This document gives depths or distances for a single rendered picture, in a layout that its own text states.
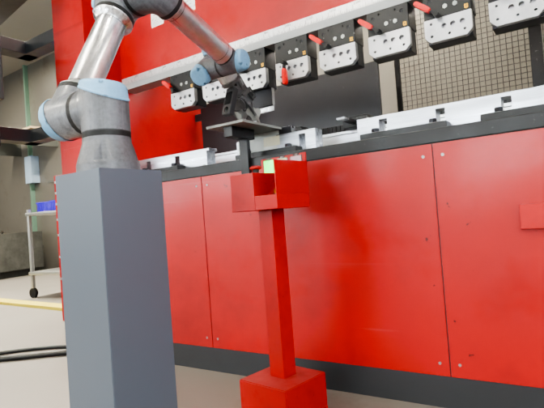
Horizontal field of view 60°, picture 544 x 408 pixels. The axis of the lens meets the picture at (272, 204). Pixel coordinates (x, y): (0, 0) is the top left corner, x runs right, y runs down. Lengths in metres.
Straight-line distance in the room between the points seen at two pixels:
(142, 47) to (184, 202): 0.87
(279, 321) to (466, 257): 0.61
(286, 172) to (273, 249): 0.25
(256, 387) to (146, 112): 1.66
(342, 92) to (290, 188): 1.05
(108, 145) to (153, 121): 1.57
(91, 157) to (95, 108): 0.12
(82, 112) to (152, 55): 1.31
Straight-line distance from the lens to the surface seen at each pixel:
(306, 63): 1.93
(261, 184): 1.52
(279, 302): 1.54
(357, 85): 2.42
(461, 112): 1.69
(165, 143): 2.77
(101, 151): 1.19
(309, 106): 2.52
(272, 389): 1.53
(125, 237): 1.14
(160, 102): 2.81
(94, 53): 1.43
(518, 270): 1.54
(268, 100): 2.03
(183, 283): 2.16
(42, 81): 8.74
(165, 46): 2.45
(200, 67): 1.76
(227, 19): 2.22
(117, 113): 1.21
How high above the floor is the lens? 0.64
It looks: 1 degrees up
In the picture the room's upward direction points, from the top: 4 degrees counter-clockwise
